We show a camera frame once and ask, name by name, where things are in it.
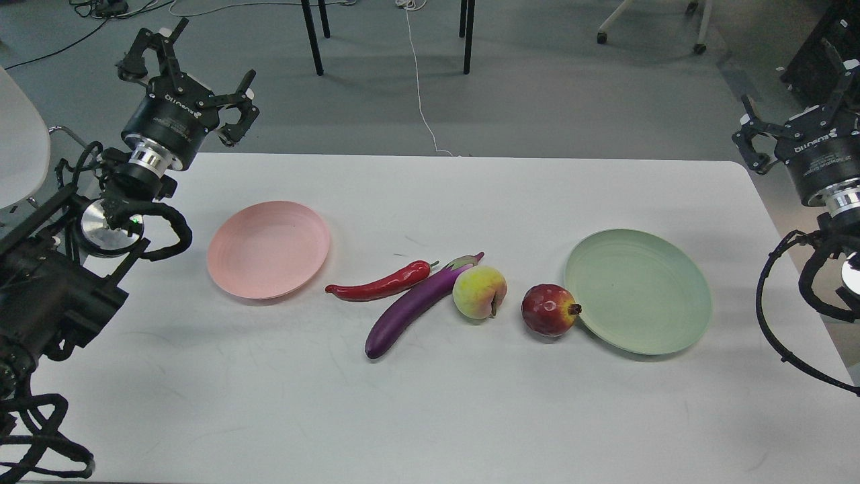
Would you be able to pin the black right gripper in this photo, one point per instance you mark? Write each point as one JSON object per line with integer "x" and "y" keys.
{"x": 823, "y": 165}

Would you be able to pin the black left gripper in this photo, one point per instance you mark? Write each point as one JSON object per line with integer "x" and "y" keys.
{"x": 178, "y": 111}

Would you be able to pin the red chili pepper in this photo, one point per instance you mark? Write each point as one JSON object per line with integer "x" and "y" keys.
{"x": 395, "y": 283}

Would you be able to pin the purple eggplant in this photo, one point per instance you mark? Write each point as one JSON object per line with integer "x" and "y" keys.
{"x": 414, "y": 303}

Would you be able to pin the red pomegranate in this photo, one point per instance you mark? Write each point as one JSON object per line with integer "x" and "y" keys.
{"x": 549, "y": 310}

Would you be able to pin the yellow green peach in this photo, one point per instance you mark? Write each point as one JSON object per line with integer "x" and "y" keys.
{"x": 479, "y": 292}

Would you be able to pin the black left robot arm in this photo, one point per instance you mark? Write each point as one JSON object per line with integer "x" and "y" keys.
{"x": 62, "y": 266}

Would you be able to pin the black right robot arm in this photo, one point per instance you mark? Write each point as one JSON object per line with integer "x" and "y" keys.
{"x": 836, "y": 237}

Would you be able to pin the black equipment case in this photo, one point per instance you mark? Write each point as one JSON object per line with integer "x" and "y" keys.
{"x": 840, "y": 22}

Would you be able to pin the white rolling chair base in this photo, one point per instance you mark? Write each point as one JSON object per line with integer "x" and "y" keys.
{"x": 674, "y": 24}

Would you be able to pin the black table leg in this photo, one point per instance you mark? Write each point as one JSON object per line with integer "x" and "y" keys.
{"x": 310, "y": 27}
{"x": 466, "y": 31}

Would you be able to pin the white chair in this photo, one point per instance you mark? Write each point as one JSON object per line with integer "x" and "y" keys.
{"x": 25, "y": 144}

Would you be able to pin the pink plate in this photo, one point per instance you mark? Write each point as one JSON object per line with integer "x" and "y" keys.
{"x": 268, "y": 250}

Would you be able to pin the green plate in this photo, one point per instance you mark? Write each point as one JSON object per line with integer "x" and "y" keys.
{"x": 639, "y": 293}

